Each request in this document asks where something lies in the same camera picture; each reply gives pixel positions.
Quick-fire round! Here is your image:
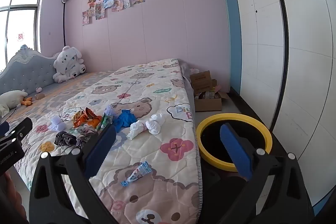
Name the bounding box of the window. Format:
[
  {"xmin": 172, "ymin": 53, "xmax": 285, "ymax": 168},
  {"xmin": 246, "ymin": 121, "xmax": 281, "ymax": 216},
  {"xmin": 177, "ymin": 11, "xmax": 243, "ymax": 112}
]
[{"xmin": 0, "ymin": 0, "xmax": 42, "ymax": 69}]

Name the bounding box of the blue rubber glove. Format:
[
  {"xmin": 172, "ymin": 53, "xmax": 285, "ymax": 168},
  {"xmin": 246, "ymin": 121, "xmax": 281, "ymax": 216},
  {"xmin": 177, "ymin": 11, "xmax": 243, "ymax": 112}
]
[{"xmin": 113, "ymin": 109, "xmax": 138, "ymax": 132}]

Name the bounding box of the row of small packets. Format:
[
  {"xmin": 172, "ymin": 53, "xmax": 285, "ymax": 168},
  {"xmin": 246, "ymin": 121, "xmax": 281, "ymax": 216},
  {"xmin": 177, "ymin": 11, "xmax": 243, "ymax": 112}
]
[{"xmin": 194, "ymin": 90, "xmax": 223, "ymax": 100}]

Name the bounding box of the green snack wrapper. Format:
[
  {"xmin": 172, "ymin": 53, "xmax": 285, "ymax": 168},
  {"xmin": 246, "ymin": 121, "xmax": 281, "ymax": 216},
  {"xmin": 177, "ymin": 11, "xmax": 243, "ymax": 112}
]
[{"xmin": 98, "ymin": 112, "xmax": 114, "ymax": 132}]

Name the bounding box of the long white plush toy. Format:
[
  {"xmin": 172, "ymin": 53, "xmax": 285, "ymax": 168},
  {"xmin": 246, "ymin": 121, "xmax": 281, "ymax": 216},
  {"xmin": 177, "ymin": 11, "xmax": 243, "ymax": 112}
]
[{"xmin": 0, "ymin": 90, "xmax": 28, "ymax": 118}]

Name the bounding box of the blue white candy wrapper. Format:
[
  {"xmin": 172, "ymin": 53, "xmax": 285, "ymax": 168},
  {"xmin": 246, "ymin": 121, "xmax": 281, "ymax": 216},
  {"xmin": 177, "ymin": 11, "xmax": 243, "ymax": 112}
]
[{"xmin": 121, "ymin": 162, "xmax": 152, "ymax": 186}]

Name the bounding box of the person's left hand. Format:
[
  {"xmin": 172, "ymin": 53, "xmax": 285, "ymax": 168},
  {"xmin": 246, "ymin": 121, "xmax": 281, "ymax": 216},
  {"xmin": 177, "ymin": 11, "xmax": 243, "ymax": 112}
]
[{"xmin": 0, "ymin": 172, "xmax": 28, "ymax": 224}]

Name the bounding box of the grey patterned bed sheet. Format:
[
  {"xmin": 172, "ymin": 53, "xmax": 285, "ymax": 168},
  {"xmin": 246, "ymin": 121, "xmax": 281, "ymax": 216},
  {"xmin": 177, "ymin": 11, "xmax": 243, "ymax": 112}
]
[{"xmin": 0, "ymin": 70, "xmax": 116, "ymax": 135}]

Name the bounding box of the grey tufted headboard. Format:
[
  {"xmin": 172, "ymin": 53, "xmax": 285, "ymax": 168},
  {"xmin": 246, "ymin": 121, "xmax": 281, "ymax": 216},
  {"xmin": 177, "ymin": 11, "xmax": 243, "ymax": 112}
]
[{"xmin": 0, "ymin": 44, "xmax": 61, "ymax": 96}]

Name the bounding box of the beige cloth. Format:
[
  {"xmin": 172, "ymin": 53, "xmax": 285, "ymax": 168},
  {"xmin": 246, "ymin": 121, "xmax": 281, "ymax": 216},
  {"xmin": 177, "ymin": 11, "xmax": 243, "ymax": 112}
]
[{"xmin": 76, "ymin": 126, "xmax": 96, "ymax": 136}]

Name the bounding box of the grey mattress cover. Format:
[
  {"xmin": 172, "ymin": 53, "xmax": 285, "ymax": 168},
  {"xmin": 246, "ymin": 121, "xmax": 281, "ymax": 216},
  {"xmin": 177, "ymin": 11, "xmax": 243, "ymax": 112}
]
[{"xmin": 178, "ymin": 59, "xmax": 197, "ymax": 121}]

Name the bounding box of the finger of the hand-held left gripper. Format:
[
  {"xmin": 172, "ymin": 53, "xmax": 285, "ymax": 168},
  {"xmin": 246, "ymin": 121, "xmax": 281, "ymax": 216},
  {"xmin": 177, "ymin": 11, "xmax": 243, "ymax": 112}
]
[{"xmin": 0, "ymin": 117, "xmax": 33, "ymax": 146}]

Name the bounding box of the white tissue bundle pink band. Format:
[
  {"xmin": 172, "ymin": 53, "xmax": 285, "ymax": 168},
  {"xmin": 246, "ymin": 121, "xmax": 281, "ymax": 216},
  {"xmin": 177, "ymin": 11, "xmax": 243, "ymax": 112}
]
[{"xmin": 145, "ymin": 113, "xmax": 165, "ymax": 135}]

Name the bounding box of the small orange snack wrapper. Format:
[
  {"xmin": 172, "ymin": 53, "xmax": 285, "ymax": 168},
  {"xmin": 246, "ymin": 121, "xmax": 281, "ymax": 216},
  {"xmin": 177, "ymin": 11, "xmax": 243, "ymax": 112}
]
[{"xmin": 89, "ymin": 116, "xmax": 103, "ymax": 129}]

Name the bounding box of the black bin with yellow rim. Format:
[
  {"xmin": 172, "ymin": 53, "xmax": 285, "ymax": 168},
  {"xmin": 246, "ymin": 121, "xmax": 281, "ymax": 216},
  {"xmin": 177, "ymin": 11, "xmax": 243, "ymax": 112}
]
[{"xmin": 196, "ymin": 113, "xmax": 273, "ymax": 224}]

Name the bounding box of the closed brown cardboard box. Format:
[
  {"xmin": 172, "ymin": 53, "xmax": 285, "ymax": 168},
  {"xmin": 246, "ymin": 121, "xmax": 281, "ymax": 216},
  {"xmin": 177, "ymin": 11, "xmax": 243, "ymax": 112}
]
[{"xmin": 189, "ymin": 70, "xmax": 217, "ymax": 94}]

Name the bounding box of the large orange snack wrapper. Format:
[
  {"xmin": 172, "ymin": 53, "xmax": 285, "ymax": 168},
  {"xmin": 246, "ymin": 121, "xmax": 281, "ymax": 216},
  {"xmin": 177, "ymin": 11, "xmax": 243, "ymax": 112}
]
[{"xmin": 72, "ymin": 108, "xmax": 97, "ymax": 128}]

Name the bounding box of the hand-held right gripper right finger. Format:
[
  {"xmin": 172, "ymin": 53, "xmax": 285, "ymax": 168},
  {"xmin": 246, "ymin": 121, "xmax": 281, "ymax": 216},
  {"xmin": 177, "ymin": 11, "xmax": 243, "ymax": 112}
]
[{"xmin": 210, "ymin": 123, "xmax": 315, "ymax": 224}]

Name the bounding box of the open brown cardboard box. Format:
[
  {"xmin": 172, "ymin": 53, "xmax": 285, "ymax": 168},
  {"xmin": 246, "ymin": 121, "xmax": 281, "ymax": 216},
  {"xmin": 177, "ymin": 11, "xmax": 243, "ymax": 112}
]
[{"xmin": 194, "ymin": 90, "xmax": 230, "ymax": 112}]

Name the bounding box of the white plush dog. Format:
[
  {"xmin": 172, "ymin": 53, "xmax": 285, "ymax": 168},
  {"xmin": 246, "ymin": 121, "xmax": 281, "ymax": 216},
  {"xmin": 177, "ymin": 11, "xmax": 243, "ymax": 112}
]
[{"xmin": 52, "ymin": 46, "xmax": 87, "ymax": 83}]

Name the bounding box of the white tissue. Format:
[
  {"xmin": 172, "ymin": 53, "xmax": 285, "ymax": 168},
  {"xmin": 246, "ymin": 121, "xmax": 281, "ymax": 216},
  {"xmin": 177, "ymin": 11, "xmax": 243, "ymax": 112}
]
[{"xmin": 126, "ymin": 120, "xmax": 147, "ymax": 140}]

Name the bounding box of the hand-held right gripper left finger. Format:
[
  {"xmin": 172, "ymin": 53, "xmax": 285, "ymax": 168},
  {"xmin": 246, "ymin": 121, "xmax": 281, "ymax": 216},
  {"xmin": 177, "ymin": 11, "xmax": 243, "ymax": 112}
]
[{"xmin": 29, "ymin": 123, "xmax": 118, "ymax": 224}]

